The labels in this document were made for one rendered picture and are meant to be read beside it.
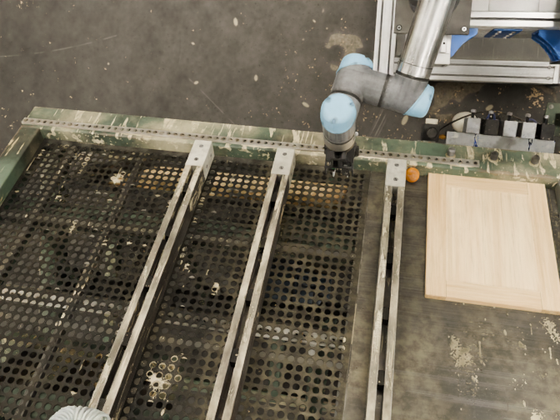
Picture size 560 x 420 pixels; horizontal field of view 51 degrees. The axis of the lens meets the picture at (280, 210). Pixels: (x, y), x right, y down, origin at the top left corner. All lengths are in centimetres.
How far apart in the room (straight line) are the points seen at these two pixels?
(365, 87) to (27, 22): 243
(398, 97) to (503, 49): 147
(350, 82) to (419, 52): 16
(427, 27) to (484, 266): 79
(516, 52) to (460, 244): 116
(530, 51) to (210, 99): 150
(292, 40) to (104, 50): 98
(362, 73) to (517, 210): 85
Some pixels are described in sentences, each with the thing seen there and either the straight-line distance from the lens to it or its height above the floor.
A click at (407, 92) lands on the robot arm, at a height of 158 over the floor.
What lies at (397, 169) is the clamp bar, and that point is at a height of 97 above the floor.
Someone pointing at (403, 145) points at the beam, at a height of 84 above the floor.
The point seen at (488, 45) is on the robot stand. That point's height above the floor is 21.
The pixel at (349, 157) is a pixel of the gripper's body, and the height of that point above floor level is 146.
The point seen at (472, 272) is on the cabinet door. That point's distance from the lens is 179.
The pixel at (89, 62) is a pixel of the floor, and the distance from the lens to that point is 327.
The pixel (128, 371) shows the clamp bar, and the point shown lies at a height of 157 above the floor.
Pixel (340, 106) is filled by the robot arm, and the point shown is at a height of 164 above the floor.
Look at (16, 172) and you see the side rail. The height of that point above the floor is 105.
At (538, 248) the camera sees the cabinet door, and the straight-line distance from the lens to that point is 190.
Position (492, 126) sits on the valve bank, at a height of 76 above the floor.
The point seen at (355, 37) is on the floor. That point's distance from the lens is 293.
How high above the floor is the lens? 290
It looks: 77 degrees down
